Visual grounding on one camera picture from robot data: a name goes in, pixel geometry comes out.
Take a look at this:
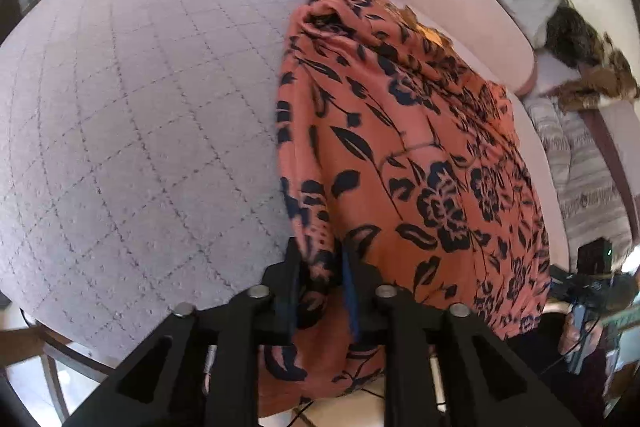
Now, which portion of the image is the orange black floral shirt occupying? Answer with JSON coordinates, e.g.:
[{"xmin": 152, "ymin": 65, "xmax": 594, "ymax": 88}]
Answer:
[{"xmin": 258, "ymin": 0, "xmax": 550, "ymax": 416}]

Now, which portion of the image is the person's right hand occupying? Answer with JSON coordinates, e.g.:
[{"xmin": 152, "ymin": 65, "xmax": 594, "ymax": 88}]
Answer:
[{"xmin": 559, "ymin": 312, "xmax": 603, "ymax": 374}]

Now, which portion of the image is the striped floral back cushion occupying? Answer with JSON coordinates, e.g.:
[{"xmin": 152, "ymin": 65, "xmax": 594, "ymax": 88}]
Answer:
[{"xmin": 549, "ymin": 110, "xmax": 634, "ymax": 269}]

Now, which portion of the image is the striped floral pillow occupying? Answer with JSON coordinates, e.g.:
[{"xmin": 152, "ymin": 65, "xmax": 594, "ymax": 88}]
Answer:
[{"xmin": 524, "ymin": 95, "xmax": 572, "ymax": 191}]

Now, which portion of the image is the wooden chair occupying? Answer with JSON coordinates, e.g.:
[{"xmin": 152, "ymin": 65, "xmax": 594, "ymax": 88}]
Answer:
[{"xmin": 1, "ymin": 297, "xmax": 114, "ymax": 426}]

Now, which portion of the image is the pink quilted mattress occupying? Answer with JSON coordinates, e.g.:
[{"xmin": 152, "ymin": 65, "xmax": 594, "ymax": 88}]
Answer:
[{"xmin": 0, "ymin": 0, "xmax": 572, "ymax": 365}]

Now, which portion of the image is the brown patterned cloth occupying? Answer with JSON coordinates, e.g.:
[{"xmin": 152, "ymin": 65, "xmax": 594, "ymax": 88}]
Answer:
[{"xmin": 554, "ymin": 32, "xmax": 639, "ymax": 113}]

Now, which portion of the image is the dark furry cushion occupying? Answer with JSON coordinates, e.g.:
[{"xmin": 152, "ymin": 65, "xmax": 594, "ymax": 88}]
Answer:
[{"xmin": 544, "ymin": 4, "xmax": 603, "ymax": 69}]

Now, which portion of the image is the pink bolster cushion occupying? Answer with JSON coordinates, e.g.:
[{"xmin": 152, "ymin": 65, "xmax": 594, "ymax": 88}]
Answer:
[{"xmin": 402, "ymin": 0, "xmax": 537, "ymax": 95}]

